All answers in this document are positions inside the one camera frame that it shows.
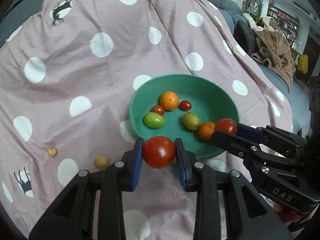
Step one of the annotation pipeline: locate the red tomato top row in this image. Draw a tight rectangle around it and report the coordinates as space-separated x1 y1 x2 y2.
214 118 238 135

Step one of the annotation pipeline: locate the orange mandarin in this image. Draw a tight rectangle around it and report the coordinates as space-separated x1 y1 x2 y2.
197 121 215 141
159 91 179 111

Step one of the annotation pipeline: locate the yellow-green round fruit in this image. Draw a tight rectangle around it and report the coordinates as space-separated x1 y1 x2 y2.
182 113 201 131

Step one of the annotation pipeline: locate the small yellow fruit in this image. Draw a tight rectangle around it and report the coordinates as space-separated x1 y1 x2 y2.
93 156 108 170
47 147 57 158

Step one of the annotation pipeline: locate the small yellow fruit top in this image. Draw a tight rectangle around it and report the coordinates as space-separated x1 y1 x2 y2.
47 147 57 158

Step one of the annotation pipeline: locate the red tomato pair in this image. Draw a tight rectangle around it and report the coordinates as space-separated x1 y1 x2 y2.
151 105 165 116

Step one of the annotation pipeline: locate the bright green oval fruit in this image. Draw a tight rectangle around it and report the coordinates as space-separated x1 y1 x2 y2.
143 112 166 129

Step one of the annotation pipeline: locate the right hand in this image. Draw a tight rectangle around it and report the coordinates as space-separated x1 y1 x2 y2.
272 203 304 223

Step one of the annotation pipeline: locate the green plastic bowl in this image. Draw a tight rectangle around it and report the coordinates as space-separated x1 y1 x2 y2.
128 73 241 161

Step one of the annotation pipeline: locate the brown blanket pile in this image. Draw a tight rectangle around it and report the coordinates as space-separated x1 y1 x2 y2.
243 12 294 89

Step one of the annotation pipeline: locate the yellow bag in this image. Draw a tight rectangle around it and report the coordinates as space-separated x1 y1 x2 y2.
297 54 309 74

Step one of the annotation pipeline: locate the background shelf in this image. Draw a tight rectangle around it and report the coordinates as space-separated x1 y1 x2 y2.
241 0 301 48

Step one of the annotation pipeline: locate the pink polka dot blanket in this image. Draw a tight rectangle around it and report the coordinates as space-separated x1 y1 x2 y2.
1 0 292 237

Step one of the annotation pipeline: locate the dark grey sofa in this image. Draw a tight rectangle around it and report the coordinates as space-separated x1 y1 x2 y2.
1 0 311 132

